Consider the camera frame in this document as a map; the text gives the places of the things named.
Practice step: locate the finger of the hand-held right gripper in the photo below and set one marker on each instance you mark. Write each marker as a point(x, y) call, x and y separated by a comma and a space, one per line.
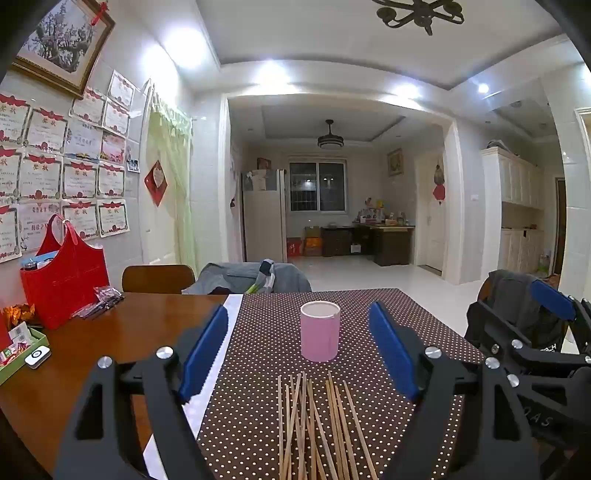
point(485, 318)
point(551, 295)

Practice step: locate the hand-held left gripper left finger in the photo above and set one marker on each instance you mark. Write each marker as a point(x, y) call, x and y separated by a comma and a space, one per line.
point(205, 350)

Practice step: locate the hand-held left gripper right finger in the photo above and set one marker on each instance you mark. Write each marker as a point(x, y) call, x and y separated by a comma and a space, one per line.
point(392, 350)

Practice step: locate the pink cup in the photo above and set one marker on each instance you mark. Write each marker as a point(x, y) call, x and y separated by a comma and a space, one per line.
point(320, 337)

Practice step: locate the bunch of wooden chopsticks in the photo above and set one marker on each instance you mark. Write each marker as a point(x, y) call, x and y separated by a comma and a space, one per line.
point(280, 424)

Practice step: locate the brown wooden chair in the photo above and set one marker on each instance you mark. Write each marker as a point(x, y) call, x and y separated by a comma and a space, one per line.
point(157, 279)
point(482, 288)

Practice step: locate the dark jacket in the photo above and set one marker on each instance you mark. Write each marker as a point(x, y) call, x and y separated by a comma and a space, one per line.
point(512, 295)

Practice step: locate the brown dotted tablecloth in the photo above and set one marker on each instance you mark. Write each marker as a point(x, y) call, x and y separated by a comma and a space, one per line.
point(258, 369)

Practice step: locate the grey jacket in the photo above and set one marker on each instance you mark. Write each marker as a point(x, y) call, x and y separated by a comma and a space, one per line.
point(221, 277)

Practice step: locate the white door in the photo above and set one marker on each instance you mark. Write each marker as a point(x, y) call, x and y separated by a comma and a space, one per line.
point(429, 230)

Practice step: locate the dark wooden desk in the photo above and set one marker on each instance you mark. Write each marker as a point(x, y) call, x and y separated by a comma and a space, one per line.
point(392, 244)

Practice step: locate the plastic bag of pens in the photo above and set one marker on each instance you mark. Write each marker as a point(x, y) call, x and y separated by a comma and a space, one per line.
point(104, 300)

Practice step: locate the white tall cabinet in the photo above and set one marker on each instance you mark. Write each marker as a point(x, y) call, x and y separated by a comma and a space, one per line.
point(512, 184)

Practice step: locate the orange cardboard box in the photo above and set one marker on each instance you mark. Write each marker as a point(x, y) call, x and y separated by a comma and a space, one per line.
point(312, 242)

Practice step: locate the clutter of desk items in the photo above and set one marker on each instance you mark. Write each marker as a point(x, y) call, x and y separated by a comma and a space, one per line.
point(383, 214)

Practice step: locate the red cardboard box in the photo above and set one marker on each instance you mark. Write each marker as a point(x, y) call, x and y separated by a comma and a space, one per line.
point(294, 247)

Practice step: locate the white refrigerator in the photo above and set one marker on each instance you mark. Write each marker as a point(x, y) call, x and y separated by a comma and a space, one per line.
point(263, 221)

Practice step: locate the red hanging door ornament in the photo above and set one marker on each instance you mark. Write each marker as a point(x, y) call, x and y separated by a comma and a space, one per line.
point(438, 184)

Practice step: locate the red felt bag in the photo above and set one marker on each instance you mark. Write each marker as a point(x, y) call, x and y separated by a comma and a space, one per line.
point(69, 286)

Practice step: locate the small white device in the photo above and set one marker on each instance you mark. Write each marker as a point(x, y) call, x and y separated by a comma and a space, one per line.
point(38, 357)

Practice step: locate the white bag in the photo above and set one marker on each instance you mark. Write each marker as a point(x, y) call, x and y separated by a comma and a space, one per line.
point(256, 180)

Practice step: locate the small framed picture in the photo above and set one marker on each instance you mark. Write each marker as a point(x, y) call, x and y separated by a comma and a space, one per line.
point(395, 161)

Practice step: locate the green tray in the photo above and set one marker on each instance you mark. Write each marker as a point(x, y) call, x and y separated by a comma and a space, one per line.
point(18, 368)

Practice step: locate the window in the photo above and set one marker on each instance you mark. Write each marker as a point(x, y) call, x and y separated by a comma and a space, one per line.
point(304, 184)

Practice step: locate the orange snack packets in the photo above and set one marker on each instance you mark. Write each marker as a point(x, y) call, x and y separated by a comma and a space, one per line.
point(18, 318)

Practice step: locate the light green curtain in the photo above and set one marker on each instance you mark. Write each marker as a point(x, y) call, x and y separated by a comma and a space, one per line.
point(173, 161)

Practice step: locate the round ceiling lamp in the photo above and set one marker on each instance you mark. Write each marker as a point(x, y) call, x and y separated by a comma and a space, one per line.
point(330, 141)

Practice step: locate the black chandelier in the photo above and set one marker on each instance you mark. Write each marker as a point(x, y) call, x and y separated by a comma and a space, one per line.
point(418, 11)

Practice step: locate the framed painting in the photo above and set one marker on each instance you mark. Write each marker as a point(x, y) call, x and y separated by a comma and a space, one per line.
point(60, 41)

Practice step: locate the red diamond wall decoration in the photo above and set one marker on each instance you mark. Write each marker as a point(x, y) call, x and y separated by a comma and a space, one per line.
point(157, 182)

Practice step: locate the small wall photos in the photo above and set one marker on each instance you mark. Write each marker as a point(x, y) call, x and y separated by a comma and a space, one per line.
point(134, 165)

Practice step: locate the group of wall certificates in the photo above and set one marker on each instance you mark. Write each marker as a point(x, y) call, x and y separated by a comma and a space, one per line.
point(41, 175)

